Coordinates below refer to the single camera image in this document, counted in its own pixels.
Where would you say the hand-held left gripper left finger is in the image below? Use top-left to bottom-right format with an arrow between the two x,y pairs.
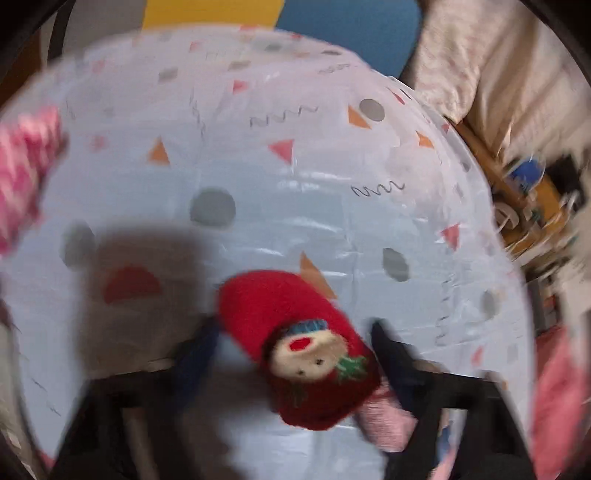
51,318 -> 222,480

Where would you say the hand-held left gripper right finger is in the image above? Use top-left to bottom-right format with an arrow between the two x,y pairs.
369,318 -> 536,480

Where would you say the grey yellow blue chair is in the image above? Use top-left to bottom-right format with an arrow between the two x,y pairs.
141,0 -> 423,79

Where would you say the red santa plush toy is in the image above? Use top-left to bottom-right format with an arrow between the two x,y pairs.
217,270 -> 382,431

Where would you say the pink knit cloth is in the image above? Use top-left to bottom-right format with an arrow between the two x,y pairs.
355,383 -> 419,453

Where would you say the wooden side table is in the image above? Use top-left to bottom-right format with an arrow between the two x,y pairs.
455,122 -> 578,257

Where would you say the pink spotted plush toy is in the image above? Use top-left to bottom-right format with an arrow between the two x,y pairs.
0,106 -> 63,257

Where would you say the blue folding chair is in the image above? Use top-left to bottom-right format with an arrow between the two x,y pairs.
508,159 -> 548,190

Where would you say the pink fabric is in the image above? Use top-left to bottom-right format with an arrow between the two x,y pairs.
531,332 -> 591,480

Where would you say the patterned cream curtain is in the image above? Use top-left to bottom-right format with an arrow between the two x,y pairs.
399,0 -> 591,162

